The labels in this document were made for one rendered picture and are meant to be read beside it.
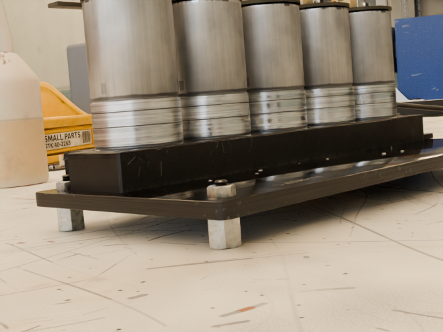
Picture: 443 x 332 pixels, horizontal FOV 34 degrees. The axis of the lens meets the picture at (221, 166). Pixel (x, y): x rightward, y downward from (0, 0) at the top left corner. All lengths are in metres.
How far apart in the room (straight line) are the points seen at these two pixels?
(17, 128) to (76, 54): 0.33
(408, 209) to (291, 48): 0.07
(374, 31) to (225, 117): 0.09
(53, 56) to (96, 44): 5.87
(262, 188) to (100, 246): 0.04
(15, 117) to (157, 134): 0.17
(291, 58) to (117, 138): 0.07
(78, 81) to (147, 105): 0.48
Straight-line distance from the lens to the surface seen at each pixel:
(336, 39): 0.25
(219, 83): 0.21
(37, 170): 0.35
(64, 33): 6.00
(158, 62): 0.19
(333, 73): 0.25
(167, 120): 0.19
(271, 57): 0.23
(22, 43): 6.26
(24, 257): 0.17
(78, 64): 0.67
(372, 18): 0.28
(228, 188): 0.15
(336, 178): 0.18
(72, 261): 0.16
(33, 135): 0.35
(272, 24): 0.23
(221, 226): 0.15
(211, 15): 0.21
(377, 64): 0.28
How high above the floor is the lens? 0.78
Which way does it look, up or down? 5 degrees down
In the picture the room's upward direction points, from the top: 4 degrees counter-clockwise
